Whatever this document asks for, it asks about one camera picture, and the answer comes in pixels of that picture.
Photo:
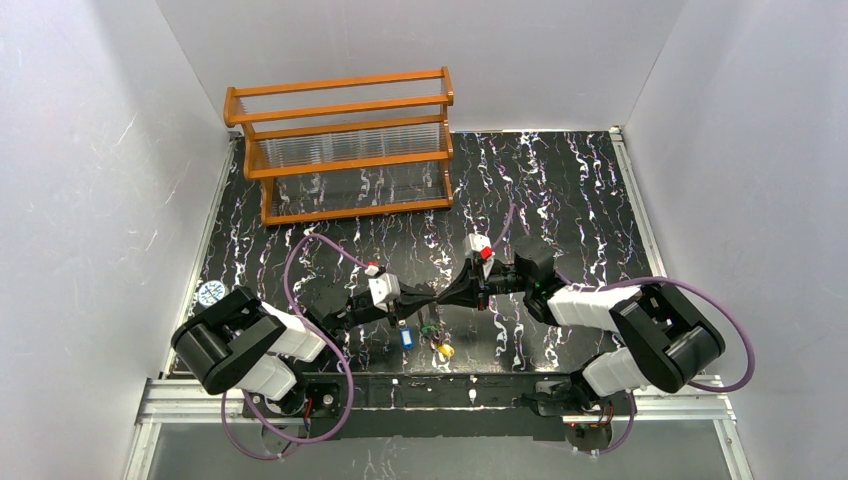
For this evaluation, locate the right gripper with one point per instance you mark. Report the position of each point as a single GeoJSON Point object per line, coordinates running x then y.
{"type": "Point", "coordinates": [479, 288]}

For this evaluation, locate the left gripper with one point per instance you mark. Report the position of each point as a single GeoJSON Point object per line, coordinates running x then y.
{"type": "Point", "coordinates": [396, 303]}

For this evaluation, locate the silver keyring holder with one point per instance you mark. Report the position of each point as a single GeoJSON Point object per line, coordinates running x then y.
{"type": "Point", "coordinates": [430, 315]}

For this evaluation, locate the yellow key tag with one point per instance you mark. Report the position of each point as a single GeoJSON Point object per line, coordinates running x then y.
{"type": "Point", "coordinates": [445, 350]}

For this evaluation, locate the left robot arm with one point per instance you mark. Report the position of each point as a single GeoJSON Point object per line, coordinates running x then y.
{"type": "Point", "coordinates": [230, 342]}

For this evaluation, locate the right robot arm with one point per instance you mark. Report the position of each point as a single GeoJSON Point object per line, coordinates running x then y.
{"type": "Point", "coordinates": [666, 339]}

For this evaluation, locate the blue key tag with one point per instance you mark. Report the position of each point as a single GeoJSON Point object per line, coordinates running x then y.
{"type": "Point", "coordinates": [407, 338]}

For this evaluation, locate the orange wooden shelf rack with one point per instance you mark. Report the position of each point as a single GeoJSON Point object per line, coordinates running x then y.
{"type": "Point", "coordinates": [349, 147]}

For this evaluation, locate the blue white tape roll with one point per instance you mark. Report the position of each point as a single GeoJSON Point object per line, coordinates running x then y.
{"type": "Point", "coordinates": [210, 292]}

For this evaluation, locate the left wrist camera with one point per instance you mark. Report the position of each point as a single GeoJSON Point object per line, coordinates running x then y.
{"type": "Point", "coordinates": [384, 287]}

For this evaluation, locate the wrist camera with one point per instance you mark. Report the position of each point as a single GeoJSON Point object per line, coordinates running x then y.
{"type": "Point", "coordinates": [478, 246]}
{"type": "Point", "coordinates": [384, 287]}

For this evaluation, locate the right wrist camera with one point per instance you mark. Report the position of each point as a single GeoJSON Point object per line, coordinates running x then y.
{"type": "Point", "coordinates": [478, 246]}

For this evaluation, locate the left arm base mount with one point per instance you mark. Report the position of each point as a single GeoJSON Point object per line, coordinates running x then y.
{"type": "Point", "coordinates": [315, 397]}

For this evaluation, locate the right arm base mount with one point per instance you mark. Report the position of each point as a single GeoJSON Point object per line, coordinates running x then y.
{"type": "Point", "coordinates": [599, 419]}

